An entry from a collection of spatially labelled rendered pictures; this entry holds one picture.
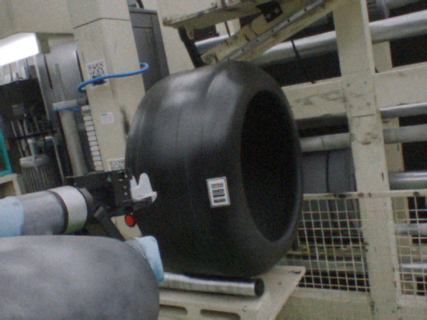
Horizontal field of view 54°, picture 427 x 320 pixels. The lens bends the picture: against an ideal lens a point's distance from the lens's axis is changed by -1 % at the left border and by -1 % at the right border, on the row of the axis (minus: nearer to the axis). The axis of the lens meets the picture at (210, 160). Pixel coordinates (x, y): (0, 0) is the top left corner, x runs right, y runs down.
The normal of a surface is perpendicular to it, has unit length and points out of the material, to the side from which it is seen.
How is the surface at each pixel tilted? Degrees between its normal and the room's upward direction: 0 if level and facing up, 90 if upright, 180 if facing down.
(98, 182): 90
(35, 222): 84
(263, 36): 90
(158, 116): 49
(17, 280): 45
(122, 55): 90
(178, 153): 70
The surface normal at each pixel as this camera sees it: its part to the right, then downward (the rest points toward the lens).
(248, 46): -0.48, 0.22
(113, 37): 0.86, -0.08
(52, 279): 0.56, -0.67
